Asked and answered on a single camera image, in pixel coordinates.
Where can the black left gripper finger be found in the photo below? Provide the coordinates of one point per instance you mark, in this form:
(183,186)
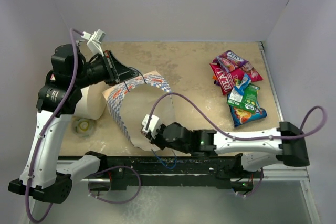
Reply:
(116,66)
(124,76)

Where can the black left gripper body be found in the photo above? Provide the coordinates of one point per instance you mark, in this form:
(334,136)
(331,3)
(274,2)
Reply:
(102,70)

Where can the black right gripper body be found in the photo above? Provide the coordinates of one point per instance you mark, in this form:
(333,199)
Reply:
(159,139)

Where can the blue checkered paper bag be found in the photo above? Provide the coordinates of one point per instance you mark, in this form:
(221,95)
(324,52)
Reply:
(130,103)

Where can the blue snack wrapper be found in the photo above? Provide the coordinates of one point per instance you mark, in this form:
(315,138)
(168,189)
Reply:
(241,117)

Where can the pink snack packet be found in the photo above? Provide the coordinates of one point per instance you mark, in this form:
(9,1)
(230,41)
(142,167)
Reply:
(228,80)

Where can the green snack packet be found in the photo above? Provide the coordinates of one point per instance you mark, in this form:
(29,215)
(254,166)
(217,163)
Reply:
(247,102)

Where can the small blue snack packet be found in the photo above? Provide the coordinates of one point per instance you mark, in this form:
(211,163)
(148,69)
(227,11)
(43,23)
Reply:
(240,87)

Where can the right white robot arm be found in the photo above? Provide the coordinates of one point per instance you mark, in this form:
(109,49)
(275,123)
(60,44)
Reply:
(284,144)

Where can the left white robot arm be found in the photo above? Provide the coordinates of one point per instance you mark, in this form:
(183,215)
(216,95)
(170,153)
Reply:
(57,100)

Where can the white round container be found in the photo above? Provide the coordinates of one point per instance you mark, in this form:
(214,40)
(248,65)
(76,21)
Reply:
(92,103)

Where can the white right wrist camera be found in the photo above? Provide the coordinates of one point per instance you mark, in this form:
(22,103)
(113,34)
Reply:
(150,124)

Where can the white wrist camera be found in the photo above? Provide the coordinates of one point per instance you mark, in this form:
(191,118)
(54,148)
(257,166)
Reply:
(94,41)
(150,124)

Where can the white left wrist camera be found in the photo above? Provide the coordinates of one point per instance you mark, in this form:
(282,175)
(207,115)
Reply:
(94,41)

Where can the aluminium frame rail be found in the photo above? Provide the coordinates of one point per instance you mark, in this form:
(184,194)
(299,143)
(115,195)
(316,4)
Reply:
(275,173)

